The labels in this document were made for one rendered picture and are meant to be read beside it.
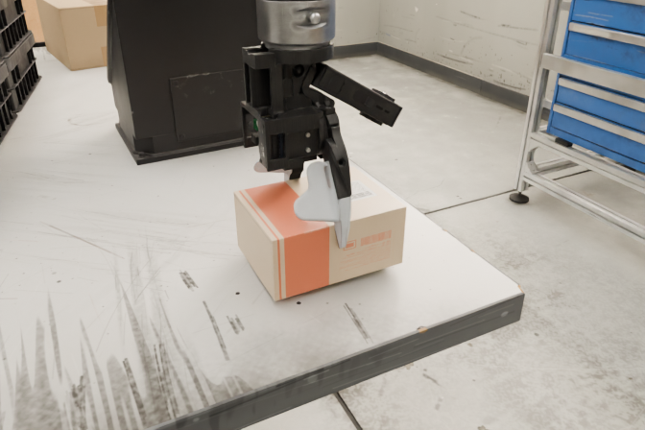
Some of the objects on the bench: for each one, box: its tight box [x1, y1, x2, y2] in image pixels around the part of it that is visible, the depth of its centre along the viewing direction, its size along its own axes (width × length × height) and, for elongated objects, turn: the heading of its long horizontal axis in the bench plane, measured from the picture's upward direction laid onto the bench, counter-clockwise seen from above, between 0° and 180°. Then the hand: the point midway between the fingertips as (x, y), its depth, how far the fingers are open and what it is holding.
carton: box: [233, 166, 407, 301], centre depth 65 cm, size 16×12×8 cm
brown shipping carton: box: [35, 0, 107, 71], centre depth 159 cm, size 30×22×16 cm
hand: (318, 216), depth 64 cm, fingers closed on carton, 14 cm apart
